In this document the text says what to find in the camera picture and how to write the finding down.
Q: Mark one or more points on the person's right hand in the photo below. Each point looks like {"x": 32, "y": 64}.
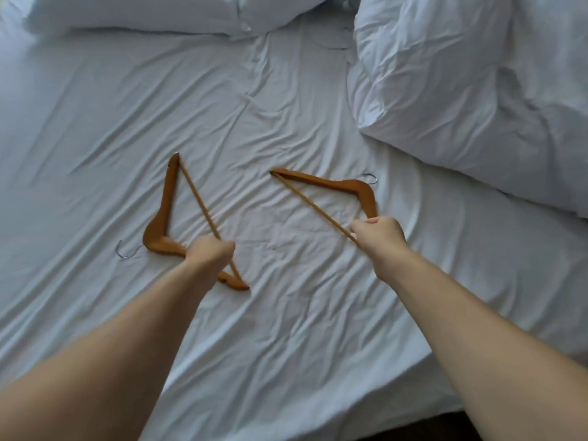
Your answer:
{"x": 379, "y": 239}

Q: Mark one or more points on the person's left hand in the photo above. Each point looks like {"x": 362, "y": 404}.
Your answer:
{"x": 209, "y": 258}

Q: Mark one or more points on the person's right fingers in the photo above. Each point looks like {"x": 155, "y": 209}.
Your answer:
{"x": 360, "y": 229}

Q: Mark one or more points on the person's left fingers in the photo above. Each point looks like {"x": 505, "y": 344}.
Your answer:
{"x": 227, "y": 252}

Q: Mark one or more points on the wooden clothes hanger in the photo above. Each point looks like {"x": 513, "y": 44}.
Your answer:
{"x": 167, "y": 211}
{"x": 330, "y": 188}

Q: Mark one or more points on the person's left forearm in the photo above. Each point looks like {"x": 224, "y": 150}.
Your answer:
{"x": 103, "y": 362}

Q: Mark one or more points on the person's right forearm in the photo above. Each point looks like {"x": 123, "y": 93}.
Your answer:
{"x": 482, "y": 353}

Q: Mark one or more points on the white bed sheet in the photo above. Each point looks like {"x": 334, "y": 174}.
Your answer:
{"x": 257, "y": 179}

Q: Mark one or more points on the white mattress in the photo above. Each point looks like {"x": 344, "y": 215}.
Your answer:
{"x": 413, "y": 399}

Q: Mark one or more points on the white duvet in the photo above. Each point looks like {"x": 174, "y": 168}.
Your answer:
{"x": 468, "y": 87}

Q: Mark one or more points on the white pillow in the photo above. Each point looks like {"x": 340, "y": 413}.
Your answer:
{"x": 280, "y": 11}
{"x": 133, "y": 11}

